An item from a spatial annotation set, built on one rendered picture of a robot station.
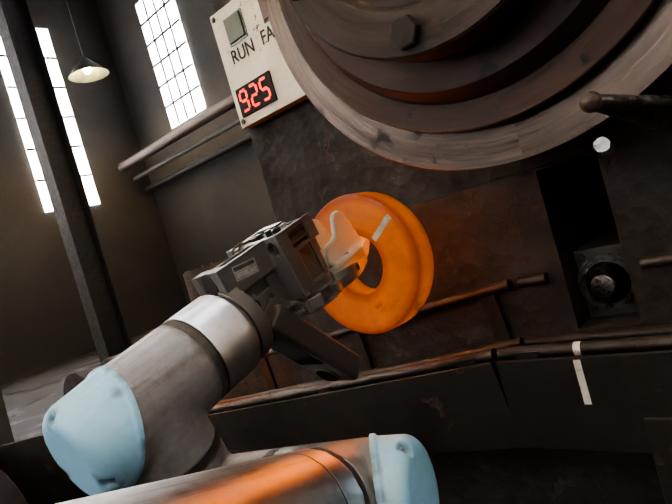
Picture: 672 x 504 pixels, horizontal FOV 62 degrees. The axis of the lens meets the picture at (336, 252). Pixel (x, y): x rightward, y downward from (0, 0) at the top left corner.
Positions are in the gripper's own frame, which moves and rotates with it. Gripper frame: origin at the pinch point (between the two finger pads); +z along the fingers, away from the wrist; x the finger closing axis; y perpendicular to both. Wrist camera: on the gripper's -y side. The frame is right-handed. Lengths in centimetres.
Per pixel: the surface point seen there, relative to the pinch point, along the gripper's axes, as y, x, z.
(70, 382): -12, 91, -2
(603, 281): -12.6, -20.3, 7.3
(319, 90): 16.9, -1.3, 3.8
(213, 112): 98, 640, 579
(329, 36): 19.9, -10.7, -4.1
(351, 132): 11.5, -3.8, 2.4
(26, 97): 188, 620, 311
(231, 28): 31.9, 21.5, 21.0
